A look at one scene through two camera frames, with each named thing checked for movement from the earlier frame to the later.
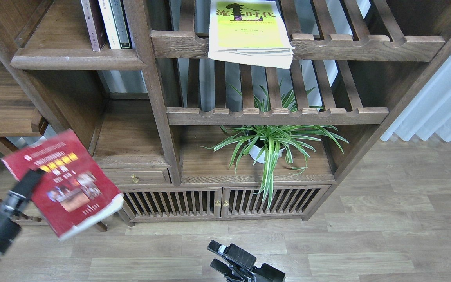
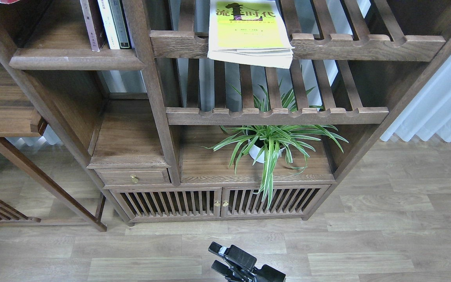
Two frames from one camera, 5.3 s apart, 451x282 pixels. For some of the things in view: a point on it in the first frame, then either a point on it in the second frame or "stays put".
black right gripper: x=243 y=262 stays put
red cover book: x=73 y=191 → x=8 y=2
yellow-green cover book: x=250 y=33 stays put
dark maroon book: x=101 y=26 stays put
